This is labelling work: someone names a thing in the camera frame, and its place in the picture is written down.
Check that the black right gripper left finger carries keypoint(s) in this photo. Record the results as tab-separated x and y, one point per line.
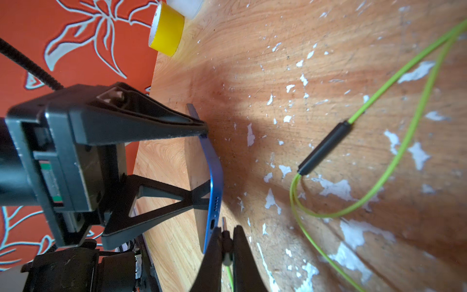
209	275

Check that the clear tape roll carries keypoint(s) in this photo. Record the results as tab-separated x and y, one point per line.
188	8

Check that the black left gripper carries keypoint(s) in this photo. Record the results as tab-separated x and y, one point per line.
62	157

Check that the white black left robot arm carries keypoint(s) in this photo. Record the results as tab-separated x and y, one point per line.
95	265

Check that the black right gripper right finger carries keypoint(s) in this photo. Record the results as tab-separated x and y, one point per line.
246	276

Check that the blue smartphone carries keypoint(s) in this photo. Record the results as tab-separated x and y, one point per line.
213	175

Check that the yellow tape roll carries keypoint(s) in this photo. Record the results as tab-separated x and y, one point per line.
166	30

